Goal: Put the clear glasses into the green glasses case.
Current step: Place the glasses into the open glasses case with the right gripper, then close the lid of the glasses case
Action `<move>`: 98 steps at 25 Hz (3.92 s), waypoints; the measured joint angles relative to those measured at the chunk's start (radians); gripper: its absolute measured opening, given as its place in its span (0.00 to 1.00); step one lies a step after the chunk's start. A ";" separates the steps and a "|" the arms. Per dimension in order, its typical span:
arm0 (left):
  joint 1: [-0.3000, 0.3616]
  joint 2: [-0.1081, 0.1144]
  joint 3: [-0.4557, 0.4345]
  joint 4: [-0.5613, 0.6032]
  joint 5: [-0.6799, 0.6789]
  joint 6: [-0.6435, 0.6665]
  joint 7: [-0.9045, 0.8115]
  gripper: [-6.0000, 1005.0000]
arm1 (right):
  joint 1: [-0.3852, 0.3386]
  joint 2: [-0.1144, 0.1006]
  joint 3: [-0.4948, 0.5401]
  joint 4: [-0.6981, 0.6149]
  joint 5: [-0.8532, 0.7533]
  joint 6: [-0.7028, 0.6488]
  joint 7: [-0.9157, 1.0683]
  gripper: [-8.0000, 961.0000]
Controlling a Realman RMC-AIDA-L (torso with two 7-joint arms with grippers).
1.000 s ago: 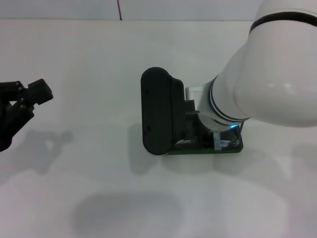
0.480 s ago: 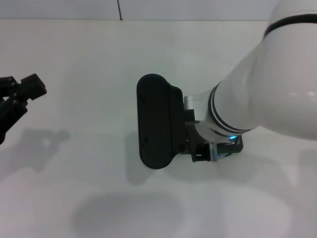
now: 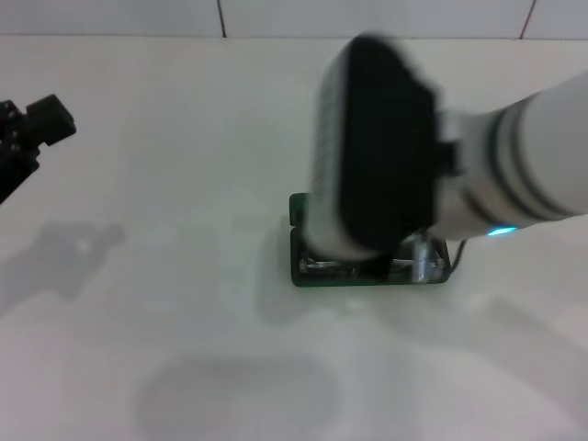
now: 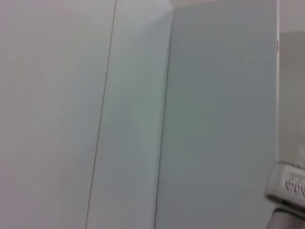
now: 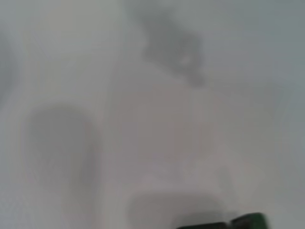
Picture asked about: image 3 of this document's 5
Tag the clear white glasses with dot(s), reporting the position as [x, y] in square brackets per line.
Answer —
[422, 262]

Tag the green glasses case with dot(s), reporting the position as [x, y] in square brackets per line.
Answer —
[296, 209]

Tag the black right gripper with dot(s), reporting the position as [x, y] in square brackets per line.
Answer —
[376, 267]

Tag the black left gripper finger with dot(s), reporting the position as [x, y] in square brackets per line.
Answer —
[46, 112]
[18, 161]

